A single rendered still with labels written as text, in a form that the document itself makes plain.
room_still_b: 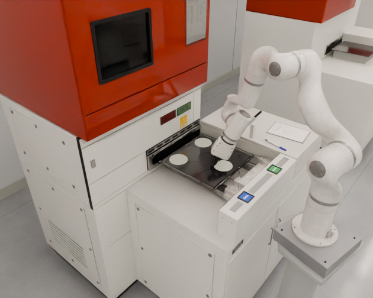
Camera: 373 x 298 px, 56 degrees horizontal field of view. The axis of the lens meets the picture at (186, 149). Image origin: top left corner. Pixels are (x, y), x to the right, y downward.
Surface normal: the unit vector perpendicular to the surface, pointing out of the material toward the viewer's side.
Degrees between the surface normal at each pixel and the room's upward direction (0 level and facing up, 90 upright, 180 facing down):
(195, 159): 0
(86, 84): 90
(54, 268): 0
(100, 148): 90
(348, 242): 3
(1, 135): 90
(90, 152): 90
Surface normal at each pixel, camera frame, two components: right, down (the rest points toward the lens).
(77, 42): 0.77, 0.36
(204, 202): 0.00, -0.83
